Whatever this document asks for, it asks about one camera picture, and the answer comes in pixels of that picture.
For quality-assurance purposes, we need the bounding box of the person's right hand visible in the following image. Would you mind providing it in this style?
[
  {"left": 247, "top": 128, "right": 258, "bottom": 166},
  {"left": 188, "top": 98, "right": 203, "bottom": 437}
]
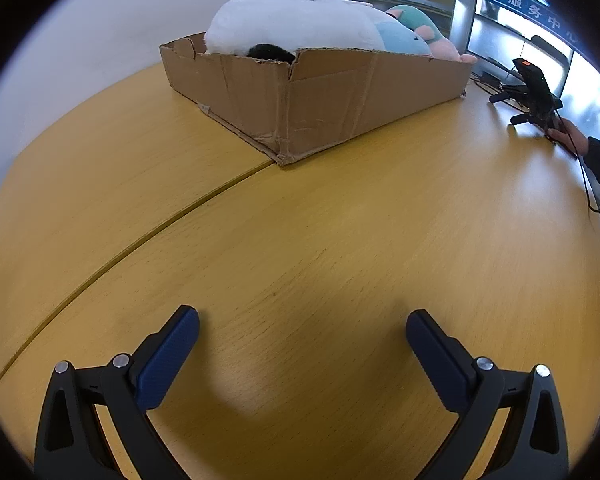
[{"left": 546, "top": 117, "right": 589, "bottom": 158}]

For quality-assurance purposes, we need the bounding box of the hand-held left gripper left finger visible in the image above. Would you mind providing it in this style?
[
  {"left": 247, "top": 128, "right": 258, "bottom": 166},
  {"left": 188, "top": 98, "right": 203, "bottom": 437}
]
[{"left": 34, "top": 304, "right": 201, "bottom": 480}]

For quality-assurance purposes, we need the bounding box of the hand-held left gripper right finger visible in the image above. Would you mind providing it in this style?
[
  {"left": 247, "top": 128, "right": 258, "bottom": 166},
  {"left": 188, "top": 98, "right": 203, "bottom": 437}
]
[{"left": 405, "top": 309, "right": 571, "bottom": 480}]

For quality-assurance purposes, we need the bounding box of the brown cardboard box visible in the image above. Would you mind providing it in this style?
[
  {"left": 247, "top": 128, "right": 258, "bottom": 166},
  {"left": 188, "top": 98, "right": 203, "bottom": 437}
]
[{"left": 159, "top": 32, "right": 477, "bottom": 167}]

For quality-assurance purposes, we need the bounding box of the white plush toy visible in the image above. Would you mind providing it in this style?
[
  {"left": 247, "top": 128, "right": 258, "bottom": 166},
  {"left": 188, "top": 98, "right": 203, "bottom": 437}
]
[{"left": 203, "top": 0, "right": 387, "bottom": 64}]

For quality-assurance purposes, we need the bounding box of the light blue plush toy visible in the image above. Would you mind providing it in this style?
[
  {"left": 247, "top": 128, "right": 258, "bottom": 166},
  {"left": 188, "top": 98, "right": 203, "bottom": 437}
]
[{"left": 372, "top": 19, "right": 433, "bottom": 57}]

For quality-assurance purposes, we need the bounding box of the pink and green plush toy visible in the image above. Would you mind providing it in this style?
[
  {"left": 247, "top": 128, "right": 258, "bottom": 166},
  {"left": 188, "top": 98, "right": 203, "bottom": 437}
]
[{"left": 384, "top": 4, "right": 477, "bottom": 64}]

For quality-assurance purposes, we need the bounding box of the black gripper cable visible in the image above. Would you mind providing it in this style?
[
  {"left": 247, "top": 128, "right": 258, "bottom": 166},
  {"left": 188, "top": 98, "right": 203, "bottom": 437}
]
[{"left": 554, "top": 110, "right": 600, "bottom": 214}]

